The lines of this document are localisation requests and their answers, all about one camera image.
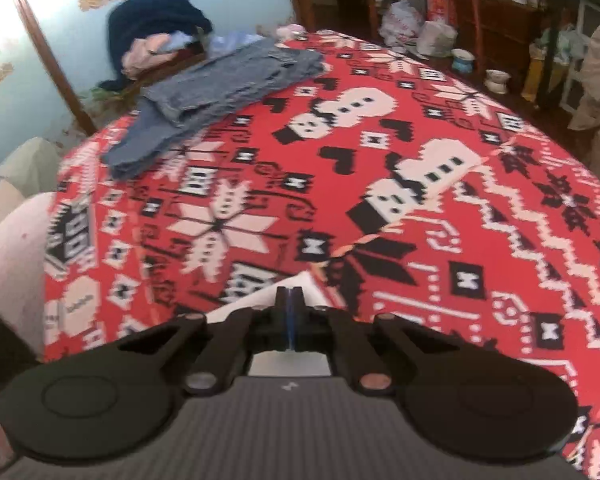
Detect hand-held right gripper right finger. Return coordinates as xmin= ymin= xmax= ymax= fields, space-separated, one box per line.
xmin=293 ymin=286 xmax=476 ymax=395

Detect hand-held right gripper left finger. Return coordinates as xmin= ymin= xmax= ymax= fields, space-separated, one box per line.
xmin=115 ymin=286 xmax=292 ymax=395

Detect cream knit sweater vest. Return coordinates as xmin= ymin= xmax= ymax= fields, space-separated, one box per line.
xmin=205 ymin=270 xmax=333 ymax=378

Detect person's fluffy white pajamas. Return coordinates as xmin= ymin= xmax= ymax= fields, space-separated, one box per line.
xmin=0 ymin=190 xmax=56 ymax=361

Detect red patterned blanket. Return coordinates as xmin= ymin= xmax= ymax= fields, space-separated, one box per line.
xmin=42 ymin=30 xmax=600 ymax=480

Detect blue jeans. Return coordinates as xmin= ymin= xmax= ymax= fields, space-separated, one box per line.
xmin=101 ymin=37 xmax=326 ymax=181

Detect pink plush toy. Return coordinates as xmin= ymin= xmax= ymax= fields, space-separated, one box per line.
xmin=276 ymin=24 xmax=308 ymax=43

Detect pink cloth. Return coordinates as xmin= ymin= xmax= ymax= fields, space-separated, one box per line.
xmin=121 ymin=35 xmax=181 ymax=78

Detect blue white ceramic bowl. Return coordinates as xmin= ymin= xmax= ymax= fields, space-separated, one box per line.
xmin=451 ymin=48 xmax=477 ymax=75

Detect white ceramic pet bowl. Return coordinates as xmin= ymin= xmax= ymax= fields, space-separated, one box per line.
xmin=484 ymin=69 xmax=511 ymax=95

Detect white cloth bag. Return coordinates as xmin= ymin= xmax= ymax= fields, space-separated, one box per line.
xmin=417 ymin=20 xmax=458 ymax=58

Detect white plastic bag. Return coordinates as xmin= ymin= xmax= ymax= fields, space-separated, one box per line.
xmin=380 ymin=0 xmax=425 ymax=47

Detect navy blue garment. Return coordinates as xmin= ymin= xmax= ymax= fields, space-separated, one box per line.
xmin=97 ymin=0 xmax=215 ymax=92

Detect yellow box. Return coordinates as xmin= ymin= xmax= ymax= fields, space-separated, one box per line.
xmin=522 ymin=42 xmax=548 ymax=103

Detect red white carton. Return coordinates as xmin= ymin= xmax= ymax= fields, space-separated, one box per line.
xmin=426 ymin=0 xmax=457 ymax=23

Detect dark wooden dresser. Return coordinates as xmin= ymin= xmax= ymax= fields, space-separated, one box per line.
xmin=447 ymin=0 xmax=561 ymax=91

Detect white drawer unit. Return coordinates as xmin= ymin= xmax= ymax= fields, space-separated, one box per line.
xmin=560 ymin=0 xmax=600 ymax=116

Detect black shelf rack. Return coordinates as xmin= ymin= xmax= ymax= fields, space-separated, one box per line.
xmin=535 ymin=0 xmax=600 ymax=111

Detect red broom handle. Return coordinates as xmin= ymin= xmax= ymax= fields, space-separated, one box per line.
xmin=467 ymin=0 xmax=483 ymax=73

